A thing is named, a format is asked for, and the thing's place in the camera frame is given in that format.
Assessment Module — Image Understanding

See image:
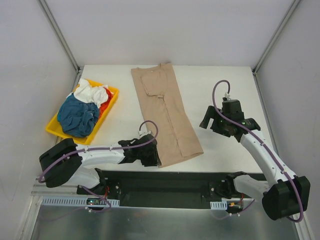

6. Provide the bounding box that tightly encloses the beige t-shirt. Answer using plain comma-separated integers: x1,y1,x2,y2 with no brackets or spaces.
131,63,204,167

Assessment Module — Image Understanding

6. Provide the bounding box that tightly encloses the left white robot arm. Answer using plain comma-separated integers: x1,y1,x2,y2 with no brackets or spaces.
39,133,162,195

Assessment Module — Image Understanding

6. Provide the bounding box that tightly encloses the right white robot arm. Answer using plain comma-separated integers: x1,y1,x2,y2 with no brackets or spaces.
199,97,311,223

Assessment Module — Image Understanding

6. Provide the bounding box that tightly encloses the red orange t-shirt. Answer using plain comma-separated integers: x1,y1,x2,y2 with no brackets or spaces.
99,88,114,118

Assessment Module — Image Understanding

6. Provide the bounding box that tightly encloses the blue t-shirt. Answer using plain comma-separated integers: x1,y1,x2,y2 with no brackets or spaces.
57,93,100,138

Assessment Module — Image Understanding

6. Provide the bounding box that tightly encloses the white t-shirt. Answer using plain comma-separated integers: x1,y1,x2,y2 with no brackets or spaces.
68,78,112,108

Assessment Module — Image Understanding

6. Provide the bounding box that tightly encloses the yellow plastic tray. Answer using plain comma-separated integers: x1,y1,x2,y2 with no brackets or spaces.
45,78,119,145

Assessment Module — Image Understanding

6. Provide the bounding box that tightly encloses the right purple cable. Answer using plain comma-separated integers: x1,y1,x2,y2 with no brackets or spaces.
211,79,305,223

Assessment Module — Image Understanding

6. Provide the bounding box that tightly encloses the purple cable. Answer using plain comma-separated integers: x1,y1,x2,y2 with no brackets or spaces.
37,120,159,222
211,79,305,223

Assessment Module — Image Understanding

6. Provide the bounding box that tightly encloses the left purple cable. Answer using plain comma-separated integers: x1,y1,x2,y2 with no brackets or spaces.
37,120,159,222

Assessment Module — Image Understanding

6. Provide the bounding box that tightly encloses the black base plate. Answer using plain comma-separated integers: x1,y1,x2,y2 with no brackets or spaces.
76,169,268,208

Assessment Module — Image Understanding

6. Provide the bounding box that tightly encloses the right grey cable duct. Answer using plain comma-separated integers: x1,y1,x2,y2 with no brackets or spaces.
210,200,228,211

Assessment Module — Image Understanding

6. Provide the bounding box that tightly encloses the grey cable duct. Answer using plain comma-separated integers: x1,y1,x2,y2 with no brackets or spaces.
210,200,228,211
42,196,109,208

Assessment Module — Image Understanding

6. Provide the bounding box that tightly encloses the left grey cable duct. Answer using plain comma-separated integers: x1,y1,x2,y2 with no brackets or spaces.
42,196,109,208

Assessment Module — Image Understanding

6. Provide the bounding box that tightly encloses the aluminium frame rail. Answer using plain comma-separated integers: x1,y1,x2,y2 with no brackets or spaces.
30,183,81,198

